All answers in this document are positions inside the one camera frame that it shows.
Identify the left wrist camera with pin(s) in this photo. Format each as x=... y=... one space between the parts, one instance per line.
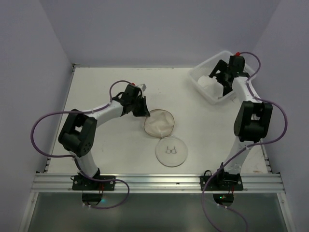
x=142 y=87

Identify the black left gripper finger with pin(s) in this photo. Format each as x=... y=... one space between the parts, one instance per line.
x=139 y=112
x=143 y=104

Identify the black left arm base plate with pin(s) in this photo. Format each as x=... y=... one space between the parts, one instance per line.
x=106 y=183

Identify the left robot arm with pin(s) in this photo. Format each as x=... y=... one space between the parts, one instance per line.
x=78 y=132

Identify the aluminium mounting rail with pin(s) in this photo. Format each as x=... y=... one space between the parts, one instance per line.
x=165 y=183

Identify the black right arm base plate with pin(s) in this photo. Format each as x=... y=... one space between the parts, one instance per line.
x=225 y=181

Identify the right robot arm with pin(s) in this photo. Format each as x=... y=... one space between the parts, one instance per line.
x=250 y=126

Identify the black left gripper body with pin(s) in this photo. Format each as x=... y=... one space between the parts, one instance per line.
x=139 y=106

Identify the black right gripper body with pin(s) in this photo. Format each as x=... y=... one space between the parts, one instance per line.
x=223 y=75

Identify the white plastic mesh basket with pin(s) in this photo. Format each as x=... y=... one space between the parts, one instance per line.
x=242 y=86

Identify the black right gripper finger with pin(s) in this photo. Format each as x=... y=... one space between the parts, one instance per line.
x=227 y=87
x=219 y=69

